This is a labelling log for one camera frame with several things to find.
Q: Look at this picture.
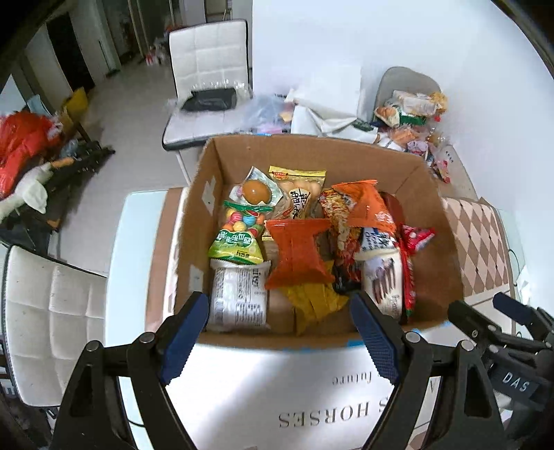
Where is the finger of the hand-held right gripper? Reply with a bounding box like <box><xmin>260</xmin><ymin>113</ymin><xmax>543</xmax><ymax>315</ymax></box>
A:
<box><xmin>448</xmin><ymin>300</ymin><xmax>547</xmax><ymax>352</ymax></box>
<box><xmin>492</xmin><ymin>292</ymin><xmax>554</xmax><ymax>347</ymax></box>

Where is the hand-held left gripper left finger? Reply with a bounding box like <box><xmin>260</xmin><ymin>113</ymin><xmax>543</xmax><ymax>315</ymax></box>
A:
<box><xmin>50</xmin><ymin>292</ymin><xmax>209</xmax><ymax>450</ymax></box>

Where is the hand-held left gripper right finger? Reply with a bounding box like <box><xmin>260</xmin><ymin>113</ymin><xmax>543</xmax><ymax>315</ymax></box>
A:
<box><xmin>350</xmin><ymin>292</ymin><xmax>507</xmax><ymax>450</ymax></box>

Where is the yellow snack packet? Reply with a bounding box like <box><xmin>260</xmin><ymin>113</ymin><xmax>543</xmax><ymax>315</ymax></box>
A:
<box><xmin>283</xmin><ymin>280</ymin><xmax>349</xmax><ymax>336</ymax></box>

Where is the cardboard box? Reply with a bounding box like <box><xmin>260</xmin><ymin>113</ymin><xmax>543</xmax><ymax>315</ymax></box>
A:
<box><xmin>145</xmin><ymin>133</ymin><xmax>469</xmax><ymax>349</ymax></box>

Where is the white blue biscuit stick packet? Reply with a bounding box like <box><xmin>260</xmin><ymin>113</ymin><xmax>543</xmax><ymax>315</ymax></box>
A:
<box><xmin>358</xmin><ymin>227</ymin><xmax>406</xmax><ymax>322</ymax></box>

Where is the white grey printed packet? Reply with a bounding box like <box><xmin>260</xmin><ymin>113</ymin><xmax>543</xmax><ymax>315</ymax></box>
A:
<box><xmin>209</xmin><ymin>259</ymin><xmax>271</xmax><ymax>333</ymax></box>

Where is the checkered brown white tablecloth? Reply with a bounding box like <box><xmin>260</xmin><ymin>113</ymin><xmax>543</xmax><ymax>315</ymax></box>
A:
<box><xmin>440</xmin><ymin>197</ymin><xmax>513</xmax><ymax>300</ymax></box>

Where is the red striped snack packet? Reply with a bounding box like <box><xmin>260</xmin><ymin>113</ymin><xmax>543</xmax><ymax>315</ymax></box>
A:
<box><xmin>396</xmin><ymin>224</ymin><xmax>436</xmax><ymax>324</ymax></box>

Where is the colourful candy ball bag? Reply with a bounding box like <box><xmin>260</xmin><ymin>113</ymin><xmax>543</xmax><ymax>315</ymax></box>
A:
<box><xmin>208</xmin><ymin>201</ymin><xmax>274</xmax><ymax>266</ymax></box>

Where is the orange snack packet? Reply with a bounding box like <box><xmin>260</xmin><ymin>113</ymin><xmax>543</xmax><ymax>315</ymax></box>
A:
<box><xmin>264</xmin><ymin>218</ymin><xmax>335</xmax><ymax>290</ymax></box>
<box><xmin>332</xmin><ymin>179</ymin><xmax>397</xmax><ymax>237</ymax></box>

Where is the white padded chair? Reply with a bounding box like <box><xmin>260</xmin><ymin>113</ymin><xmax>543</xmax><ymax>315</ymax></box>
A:
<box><xmin>162</xmin><ymin>19</ymin><xmax>254</xmax><ymax>152</ymax></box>
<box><xmin>0</xmin><ymin>244</ymin><xmax>109</xmax><ymax>408</ymax></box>

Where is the clear packet with brown egg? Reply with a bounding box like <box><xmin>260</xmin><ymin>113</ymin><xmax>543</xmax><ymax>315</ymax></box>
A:
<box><xmin>234</xmin><ymin>166</ymin><xmax>287</xmax><ymax>214</ymax></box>

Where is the yellow top sausage packet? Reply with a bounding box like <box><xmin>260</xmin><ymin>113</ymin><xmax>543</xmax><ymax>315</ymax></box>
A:
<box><xmin>268</xmin><ymin>165</ymin><xmax>328</xmax><ymax>222</ymax></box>

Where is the black tripod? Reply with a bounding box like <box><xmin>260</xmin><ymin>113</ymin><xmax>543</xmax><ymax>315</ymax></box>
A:
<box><xmin>41</xmin><ymin>139</ymin><xmax>117</xmax><ymax>193</ymax></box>

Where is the pile of snack packets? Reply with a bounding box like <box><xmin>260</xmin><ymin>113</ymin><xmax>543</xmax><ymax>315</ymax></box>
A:
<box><xmin>374</xmin><ymin>89</ymin><xmax>454</xmax><ymax>183</ymax></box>

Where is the white cloth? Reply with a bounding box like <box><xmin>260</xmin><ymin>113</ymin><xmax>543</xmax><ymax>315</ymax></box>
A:
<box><xmin>0</xmin><ymin>158</ymin><xmax>75</xmax><ymax>218</ymax></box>

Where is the clear plastic bag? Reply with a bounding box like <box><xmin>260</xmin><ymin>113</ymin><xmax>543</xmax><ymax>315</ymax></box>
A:
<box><xmin>243</xmin><ymin>94</ymin><xmax>296</xmax><ymax>136</ymax></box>

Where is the black bag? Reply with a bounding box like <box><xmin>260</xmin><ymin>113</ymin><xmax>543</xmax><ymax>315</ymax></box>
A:
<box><xmin>180</xmin><ymin>87</ymin><xmax>240</xmax><ymax>113</ymax></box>

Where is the red plastic bag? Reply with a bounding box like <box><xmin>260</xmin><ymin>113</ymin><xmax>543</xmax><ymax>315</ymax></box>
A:
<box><xmin>0</xmin><ymin>111</ymin><xmax>58</xmax><ymax>200</ymax></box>

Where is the white paper bag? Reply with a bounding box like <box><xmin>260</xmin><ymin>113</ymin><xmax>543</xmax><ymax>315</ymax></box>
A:
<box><xmin>289</xmin><ymin>64</ymin><xmax>374</xmax><ymax>140</ymax></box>

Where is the grey chair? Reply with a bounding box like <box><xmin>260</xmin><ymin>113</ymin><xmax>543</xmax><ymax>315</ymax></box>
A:
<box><xmin>373</xmin><ymin>66</ymin><xmax>443</xmax><ymax>127</ymax></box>

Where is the yellow box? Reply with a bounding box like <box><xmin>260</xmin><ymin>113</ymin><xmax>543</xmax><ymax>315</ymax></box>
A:
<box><xmin>62</xmin><ymin>87</ymin><xmax>90</xmax><ymax>127</ymax></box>

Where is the black cable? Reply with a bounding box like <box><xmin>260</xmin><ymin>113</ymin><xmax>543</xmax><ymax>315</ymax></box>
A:
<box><xmin>506</xmin><ymin>246</ymin><xmax>528</xmax><ymax>280</ymax></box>

